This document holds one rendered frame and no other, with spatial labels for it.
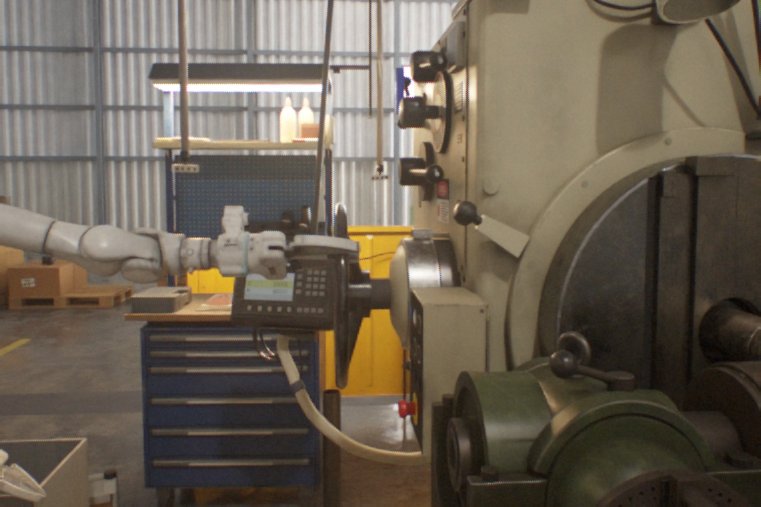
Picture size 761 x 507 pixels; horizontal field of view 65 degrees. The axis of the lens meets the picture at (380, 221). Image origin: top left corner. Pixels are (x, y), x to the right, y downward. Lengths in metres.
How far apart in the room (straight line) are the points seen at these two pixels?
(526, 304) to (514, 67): 0.40
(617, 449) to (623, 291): 0.40
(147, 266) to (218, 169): 2.14
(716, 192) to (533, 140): 0.29
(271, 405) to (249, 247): 1.82
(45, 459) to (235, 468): 0.78
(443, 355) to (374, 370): 3.04
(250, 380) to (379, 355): 1.34
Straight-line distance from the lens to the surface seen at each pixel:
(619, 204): 1.00
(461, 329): 0.96
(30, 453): 2.74
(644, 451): 0.67
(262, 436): 2.90
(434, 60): 1.16
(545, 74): 1.08
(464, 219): 0.98
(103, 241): 1.11
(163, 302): 2.83
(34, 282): 8.39
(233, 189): 3.19
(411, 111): 1.28
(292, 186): 3.14
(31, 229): 1.15
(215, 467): 2.99
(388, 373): 4.00
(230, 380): 2.83
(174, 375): 2.89
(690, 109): 1.19
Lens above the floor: 1.52
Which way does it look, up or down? 4 degrees down
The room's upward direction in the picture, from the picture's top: straight up
